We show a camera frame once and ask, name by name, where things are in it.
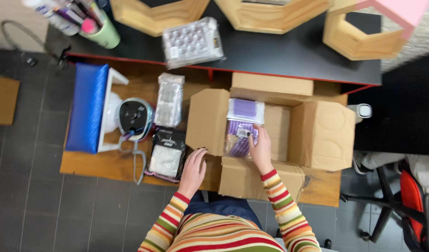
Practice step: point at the person's right hand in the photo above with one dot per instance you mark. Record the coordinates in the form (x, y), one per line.
(261, 150)

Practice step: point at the person's left hand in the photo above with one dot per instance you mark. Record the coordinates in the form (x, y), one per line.
(192, 171)

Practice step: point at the person's left fingers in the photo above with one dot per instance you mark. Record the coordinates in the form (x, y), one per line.
(199, 155)

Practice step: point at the purple items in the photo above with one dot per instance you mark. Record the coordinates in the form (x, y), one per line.
(237, 138)

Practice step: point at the black and white packet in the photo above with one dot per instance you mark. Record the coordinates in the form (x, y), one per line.
(166, 155)

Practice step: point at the clear plastic tray packet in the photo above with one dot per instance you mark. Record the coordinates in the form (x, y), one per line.
(169, 101)

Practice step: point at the brown wooden board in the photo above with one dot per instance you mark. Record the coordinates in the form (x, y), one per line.
(137, 164)

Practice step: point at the purple and white flat packet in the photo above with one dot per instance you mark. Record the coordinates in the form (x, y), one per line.
(245, 110)

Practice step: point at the open brown cardboard box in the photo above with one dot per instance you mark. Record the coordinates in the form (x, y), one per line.
(270, 140)

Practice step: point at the round black nail drill device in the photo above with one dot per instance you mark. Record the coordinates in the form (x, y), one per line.
(134, 119)

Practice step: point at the person's striped sweater body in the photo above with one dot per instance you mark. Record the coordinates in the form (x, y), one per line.
(218, 232)

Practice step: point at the white plastic bag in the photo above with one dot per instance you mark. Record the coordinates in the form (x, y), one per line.
(113, 112)

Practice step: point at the wrapped clear organizer box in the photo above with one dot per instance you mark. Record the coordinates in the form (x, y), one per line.
(192, 42)

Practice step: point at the black desk with red edge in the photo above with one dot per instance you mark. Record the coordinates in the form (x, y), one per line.
(270, 52)

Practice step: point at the wooden hexagon shelf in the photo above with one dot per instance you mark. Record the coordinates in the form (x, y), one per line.
(361, 38)
(158, 15)
(270, 15)

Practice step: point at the small white device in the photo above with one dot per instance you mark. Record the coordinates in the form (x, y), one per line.
(364, 111)

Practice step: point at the green cup with pens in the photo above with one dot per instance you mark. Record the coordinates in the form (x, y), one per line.
(81, 17)

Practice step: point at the brown cardboard piece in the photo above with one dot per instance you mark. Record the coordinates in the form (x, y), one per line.
(3, 99)

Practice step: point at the black and red office chair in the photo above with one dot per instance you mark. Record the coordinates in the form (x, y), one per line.
(403, 206)

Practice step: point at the pink board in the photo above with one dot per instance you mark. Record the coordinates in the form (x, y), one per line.
(396, 12)

